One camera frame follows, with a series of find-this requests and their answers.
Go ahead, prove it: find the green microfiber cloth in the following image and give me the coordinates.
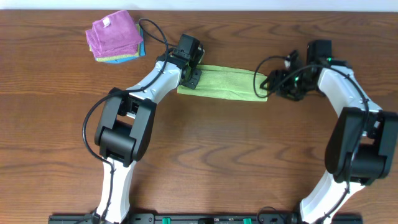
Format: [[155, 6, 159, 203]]
[[177, 65, 267, 101]]

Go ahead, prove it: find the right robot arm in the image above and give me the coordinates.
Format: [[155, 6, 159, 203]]
[[259, 57, 397, 223]]

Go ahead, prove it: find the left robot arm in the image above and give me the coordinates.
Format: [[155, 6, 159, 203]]
[[92, 55, 201, 223]]

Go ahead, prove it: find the blue folded cloth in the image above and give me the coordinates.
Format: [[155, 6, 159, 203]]
[[96, 19, 145, 63]]

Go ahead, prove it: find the purple folded cloth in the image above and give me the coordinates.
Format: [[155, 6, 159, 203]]
[[85, 10, 143, 58]]

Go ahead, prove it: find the light green folded cloth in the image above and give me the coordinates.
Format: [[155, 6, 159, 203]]
[[85, 29, 146, 64]]

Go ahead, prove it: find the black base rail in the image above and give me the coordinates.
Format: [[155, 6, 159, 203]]
[[48, 212, 364, 224]]

